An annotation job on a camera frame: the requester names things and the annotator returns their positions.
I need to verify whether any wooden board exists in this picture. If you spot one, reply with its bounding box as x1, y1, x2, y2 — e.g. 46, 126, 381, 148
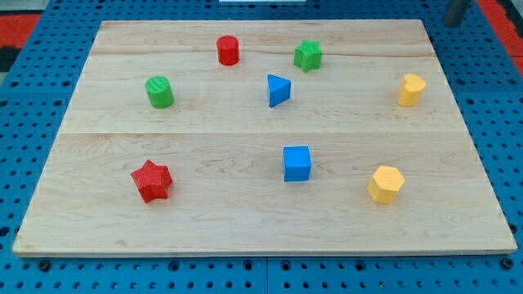
12, 20, 517, 257

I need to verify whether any red star block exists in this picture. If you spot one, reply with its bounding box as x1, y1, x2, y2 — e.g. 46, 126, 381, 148
131, 159, 173, 203

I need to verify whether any yellow hexagon block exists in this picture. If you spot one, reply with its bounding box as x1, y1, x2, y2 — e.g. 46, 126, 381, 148
367, 166, 405, 204

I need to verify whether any blue cube block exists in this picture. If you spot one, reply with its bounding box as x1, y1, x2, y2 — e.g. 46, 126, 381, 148
283, 145, 311, 181

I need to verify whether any blue triangle block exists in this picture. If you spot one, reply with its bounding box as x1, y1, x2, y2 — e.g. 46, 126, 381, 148
267, 74, 292, 108

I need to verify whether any green cylinder block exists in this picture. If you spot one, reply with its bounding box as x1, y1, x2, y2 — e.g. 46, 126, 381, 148
145, 76, 174, 109

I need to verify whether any red cylinder block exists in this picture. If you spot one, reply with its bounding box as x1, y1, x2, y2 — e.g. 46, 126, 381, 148
217, 35, 239, 66

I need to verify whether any green star block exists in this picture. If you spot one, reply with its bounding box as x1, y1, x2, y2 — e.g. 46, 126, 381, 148
293, 39, 323, 73

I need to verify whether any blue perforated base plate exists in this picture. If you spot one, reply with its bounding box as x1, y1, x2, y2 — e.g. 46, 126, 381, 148
1, 0, 522, 293

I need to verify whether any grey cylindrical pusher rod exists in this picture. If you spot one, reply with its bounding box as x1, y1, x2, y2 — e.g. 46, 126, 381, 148
442, 0, 472, 29

